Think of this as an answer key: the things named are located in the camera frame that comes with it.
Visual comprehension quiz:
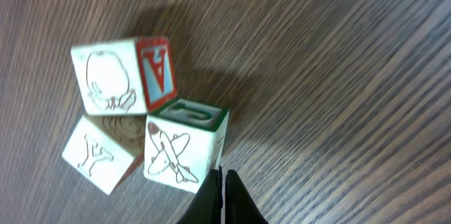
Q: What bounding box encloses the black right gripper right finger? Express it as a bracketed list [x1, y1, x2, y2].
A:
[225, 170, 268, 224]

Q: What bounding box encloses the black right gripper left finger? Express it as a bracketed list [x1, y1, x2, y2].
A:
[177, 166, 223, 224]

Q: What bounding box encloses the red U letter block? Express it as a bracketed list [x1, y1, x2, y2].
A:
[62, 115, 145, 194]

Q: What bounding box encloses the red A letter block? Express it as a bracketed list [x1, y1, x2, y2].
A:
[70, 36, 177, 116]

